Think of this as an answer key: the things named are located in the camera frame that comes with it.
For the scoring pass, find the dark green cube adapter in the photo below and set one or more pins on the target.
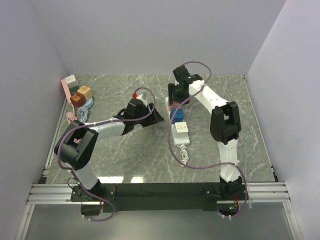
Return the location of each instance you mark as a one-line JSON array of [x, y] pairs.
[[74, 89]]

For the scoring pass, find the blue cube plug adapter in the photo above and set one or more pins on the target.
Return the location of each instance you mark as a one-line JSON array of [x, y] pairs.
[[176, 115]]

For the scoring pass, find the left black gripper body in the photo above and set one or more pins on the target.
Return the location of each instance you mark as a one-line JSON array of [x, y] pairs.
[[139, 122]]

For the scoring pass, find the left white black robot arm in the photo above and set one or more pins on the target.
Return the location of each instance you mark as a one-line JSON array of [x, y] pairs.
[[77, 143]]

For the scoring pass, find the brown wooden cube adapter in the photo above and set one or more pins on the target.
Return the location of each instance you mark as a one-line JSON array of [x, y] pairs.
[[78, 99]]

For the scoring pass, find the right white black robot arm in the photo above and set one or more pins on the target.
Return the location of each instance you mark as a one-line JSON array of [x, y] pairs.
[[225, 126]]

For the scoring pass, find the pink power strip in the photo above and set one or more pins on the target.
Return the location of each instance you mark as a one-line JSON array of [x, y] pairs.
[[66, 90]]

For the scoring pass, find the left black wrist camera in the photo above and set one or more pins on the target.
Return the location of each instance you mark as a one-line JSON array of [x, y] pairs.
[[135, 107]]

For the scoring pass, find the light blue round adapter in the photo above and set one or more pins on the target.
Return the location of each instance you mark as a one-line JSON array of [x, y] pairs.
[[89, 103]]

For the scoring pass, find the white cube plug adapter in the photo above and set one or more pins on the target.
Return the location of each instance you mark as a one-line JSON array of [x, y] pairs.
[[181, 130]]

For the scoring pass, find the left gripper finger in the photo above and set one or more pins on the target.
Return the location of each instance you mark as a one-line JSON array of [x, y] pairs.
[[154, 116], [146, 122]]

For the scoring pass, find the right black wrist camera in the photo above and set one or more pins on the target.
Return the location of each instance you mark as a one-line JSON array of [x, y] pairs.
[[182, 75]]

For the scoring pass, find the white cube adapter on pink strip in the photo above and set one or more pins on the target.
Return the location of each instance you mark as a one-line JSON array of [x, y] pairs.
[[71, 81]]

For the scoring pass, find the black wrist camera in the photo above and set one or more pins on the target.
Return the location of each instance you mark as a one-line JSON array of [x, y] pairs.
[[135, 107], [182, 75]]

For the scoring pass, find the tan wooden cube adapter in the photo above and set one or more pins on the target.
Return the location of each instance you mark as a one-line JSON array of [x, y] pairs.
[[86, 92]]

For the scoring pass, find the white power strip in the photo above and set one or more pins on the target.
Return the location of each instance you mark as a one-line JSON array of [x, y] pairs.
[[178, 142]]

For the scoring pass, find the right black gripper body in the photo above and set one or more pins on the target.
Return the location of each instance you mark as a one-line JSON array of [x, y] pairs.
[[177, 95]]

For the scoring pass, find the pink cube plug adapter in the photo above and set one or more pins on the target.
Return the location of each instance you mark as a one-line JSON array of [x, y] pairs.
[[174, 106]]

